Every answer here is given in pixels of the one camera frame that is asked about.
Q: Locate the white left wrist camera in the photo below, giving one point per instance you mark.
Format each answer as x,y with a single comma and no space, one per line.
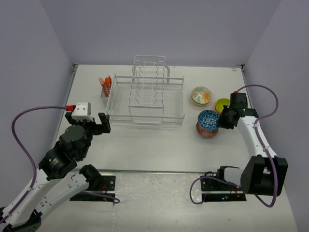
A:
80,111

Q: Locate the lime green plastic bowl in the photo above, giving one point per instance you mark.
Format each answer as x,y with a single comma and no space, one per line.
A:
223,101

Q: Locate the white wire dish rack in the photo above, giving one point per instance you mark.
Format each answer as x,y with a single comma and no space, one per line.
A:
149,96

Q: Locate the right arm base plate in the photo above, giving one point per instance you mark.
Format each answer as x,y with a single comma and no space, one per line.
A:
214,191

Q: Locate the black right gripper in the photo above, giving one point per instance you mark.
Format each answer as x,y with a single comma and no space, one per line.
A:
221,122

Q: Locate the yellow blue patterned bowl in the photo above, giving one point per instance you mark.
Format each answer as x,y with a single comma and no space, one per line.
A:
201,101

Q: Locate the dark blue patterned bowl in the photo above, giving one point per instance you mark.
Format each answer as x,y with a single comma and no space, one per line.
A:
208,120

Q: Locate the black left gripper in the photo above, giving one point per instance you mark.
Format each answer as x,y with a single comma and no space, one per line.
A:
105,120

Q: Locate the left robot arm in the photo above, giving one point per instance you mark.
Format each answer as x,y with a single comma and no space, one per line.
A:
36,202

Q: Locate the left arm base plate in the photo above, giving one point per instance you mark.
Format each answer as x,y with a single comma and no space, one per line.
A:
106,186

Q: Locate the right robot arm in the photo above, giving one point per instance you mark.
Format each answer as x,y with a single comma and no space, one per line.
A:
265,172

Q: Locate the white floral bowl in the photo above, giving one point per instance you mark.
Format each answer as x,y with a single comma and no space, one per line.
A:
201,91

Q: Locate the orange plastic fork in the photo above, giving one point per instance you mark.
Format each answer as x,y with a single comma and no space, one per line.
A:
101,82

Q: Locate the orange plastic spoon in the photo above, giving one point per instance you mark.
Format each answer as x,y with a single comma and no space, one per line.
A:
107,82

